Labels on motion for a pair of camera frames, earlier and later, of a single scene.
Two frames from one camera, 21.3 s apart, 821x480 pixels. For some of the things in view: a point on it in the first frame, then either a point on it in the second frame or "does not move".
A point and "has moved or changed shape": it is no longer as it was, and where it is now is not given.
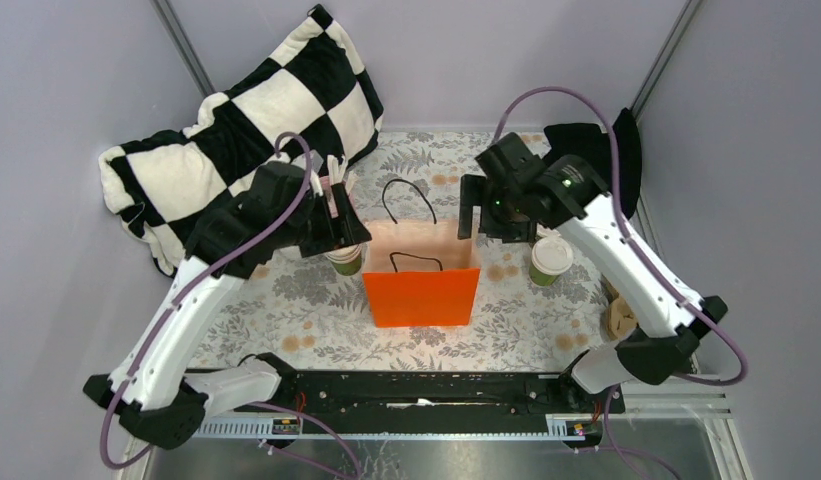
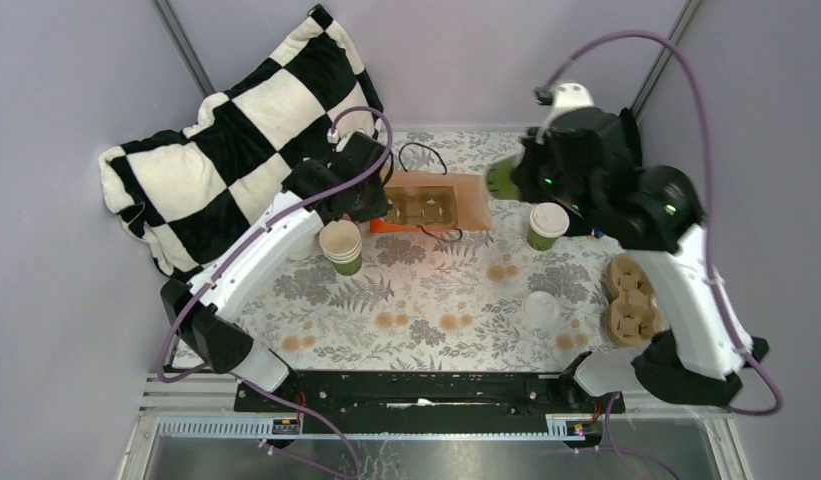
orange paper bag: [419, 273] → [421, 201]
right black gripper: [473, 191] → [534, 142]
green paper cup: [551, 257] has moved or changed shape
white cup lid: [551, 255] → [540, 307]
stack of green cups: [346, 260] does not move
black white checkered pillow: [316, 86] does not move
